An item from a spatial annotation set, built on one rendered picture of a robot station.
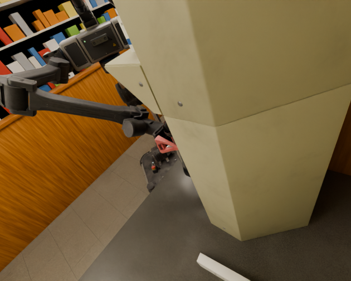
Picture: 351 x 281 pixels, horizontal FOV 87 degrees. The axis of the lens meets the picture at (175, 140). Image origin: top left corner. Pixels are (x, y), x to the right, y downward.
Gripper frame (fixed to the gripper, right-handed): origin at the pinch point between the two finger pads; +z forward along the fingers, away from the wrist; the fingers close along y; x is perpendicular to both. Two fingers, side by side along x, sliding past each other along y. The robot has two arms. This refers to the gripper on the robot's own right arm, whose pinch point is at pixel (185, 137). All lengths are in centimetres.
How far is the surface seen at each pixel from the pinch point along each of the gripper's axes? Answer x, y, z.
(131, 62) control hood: -30.8, -12.0, 6.7
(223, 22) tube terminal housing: -34.4, -10.9, 22.9
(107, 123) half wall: 77, 44, -180
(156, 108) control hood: -22.3, -12.8, 9.0
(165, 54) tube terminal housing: -32.3, -13.0, 15.7
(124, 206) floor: 125, -17, -108
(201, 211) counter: 26.2, -10.4, 7.2
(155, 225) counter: 26.9, -23.6, -5.6
